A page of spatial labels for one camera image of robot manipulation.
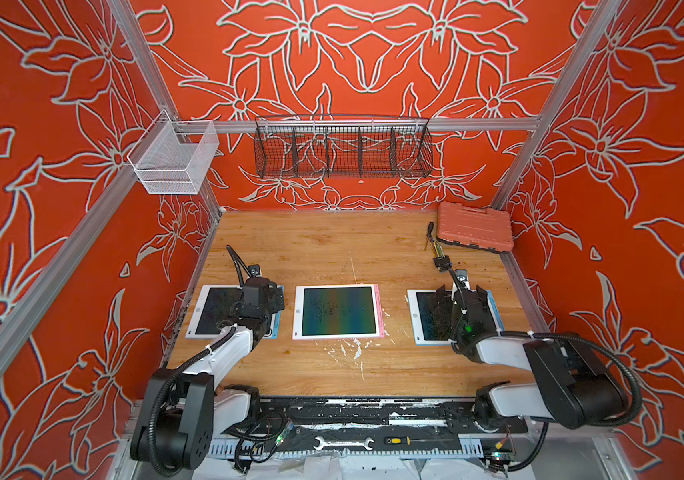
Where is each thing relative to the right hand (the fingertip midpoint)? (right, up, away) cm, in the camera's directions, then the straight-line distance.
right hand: (462, 284), depth 90 cm
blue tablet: (-78, -8, +3) cm, 78 cm away
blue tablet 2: (-10, -10, 0) cm, 14 cm away
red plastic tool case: (+16, +18, +18) cm, 30 cm away
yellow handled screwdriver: (-22, -34, -20) cm, 45 cm away
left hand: (-62, -2, 0) cm, 62 cm away
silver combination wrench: (-42, -35, -20) cm, 58 cm away
